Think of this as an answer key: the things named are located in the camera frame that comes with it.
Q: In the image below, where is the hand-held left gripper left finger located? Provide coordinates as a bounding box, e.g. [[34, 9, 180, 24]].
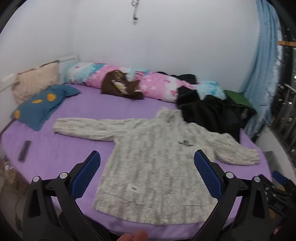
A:
[[21, 150, 109, 241]]

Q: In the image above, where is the green cloth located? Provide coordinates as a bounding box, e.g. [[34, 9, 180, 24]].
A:
[[224, 90, 257, 114]]

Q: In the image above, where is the white headboard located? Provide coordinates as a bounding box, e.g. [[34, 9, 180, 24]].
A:
[[0, 54, 79, 93]]

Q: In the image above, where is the person's left hand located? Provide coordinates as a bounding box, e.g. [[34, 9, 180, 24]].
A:
[[117, 230, 148, 241]]

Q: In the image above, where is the black remote control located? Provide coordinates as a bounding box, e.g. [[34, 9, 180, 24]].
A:
[[18, 141, 31, 162]]

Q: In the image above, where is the brown printed garment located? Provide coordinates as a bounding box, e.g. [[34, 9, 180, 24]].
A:
[[101, 70, 144, 100]]

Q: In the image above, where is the grey knitted sweater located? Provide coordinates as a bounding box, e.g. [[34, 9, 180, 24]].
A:
[[53, 107, 260, 225]]

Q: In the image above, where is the purple bed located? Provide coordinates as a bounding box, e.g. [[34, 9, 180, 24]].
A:
[[0, 83, 273, 239]]

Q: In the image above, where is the pink and blue floral quilt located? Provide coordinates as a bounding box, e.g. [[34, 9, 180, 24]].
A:
[[63, 62, 227, 103]]

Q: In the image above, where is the blue pillow with orange print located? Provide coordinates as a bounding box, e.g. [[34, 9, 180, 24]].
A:
[[10, 85, 81, 132]]

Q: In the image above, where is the light blue curtain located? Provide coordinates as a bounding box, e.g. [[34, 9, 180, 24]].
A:
[[240, 0, 284, 139]]

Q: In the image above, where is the black garment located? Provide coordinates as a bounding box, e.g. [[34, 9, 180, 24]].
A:
[[171, 74, 241, 142]]

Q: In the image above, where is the wall hook with cord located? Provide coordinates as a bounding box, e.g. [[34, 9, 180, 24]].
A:
[[131, 0, 139, 25]]

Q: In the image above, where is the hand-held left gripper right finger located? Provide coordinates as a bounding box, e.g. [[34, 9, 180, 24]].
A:
[[190, 150, 272, 241]]

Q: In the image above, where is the beige pillow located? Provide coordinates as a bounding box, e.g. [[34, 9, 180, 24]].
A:
[[11, 61, 60, 105]]

